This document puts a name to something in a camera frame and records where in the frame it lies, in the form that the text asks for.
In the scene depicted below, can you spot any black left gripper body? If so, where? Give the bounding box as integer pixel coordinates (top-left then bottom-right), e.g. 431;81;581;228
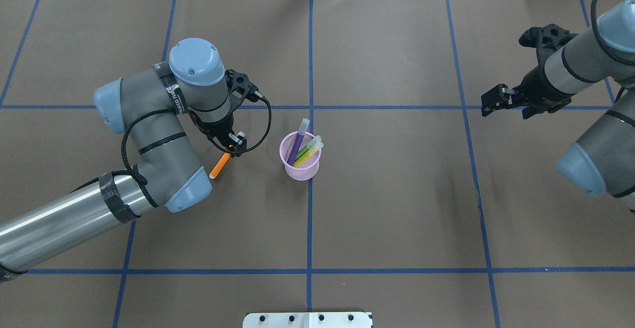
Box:
191;112;247;154

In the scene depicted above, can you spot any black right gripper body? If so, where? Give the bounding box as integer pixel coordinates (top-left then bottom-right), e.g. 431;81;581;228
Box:
511;66;573;119

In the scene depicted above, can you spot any orange highlighter pen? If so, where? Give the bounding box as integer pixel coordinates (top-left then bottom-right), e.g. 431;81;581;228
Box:
208;152;232;180

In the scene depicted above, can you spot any purple highlighter pen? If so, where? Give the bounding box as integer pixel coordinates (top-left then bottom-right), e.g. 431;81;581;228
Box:
286;118;311;166

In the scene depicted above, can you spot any green highlighter pen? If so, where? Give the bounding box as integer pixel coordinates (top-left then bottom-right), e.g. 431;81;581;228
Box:
294;135;322;164

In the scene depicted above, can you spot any yellow highlighter pen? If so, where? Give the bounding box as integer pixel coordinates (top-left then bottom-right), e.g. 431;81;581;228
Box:
293;142;324;168

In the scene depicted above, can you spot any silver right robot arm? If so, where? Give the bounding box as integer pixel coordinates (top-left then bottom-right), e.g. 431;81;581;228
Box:
479;0;634;212

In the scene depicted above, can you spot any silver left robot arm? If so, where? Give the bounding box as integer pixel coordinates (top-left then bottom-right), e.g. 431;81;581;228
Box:
0;38;262;281

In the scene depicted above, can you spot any pink mesh pen holder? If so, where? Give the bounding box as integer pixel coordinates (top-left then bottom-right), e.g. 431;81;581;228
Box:
279;131;323;181

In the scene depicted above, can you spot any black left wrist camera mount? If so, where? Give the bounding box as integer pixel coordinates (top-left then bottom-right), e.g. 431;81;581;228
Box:
225;69;264;103

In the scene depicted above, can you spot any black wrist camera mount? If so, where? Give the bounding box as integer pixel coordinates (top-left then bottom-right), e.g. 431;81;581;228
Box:
225;69;264;103
518;24;578;66

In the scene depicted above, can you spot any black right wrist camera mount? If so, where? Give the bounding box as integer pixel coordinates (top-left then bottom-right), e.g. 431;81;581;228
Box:
518;24;578;66

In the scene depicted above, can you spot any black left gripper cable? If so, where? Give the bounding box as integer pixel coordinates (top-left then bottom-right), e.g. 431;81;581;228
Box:
121;90;272;186

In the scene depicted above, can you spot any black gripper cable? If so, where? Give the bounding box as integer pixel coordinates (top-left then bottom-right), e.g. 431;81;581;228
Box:
589;0;635;68
121;90;272;186

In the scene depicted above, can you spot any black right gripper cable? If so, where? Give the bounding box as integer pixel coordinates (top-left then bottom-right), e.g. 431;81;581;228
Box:
589;0;635;68

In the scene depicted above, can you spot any white pedestal column base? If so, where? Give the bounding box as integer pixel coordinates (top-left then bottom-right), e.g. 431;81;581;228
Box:
242;312;374;328

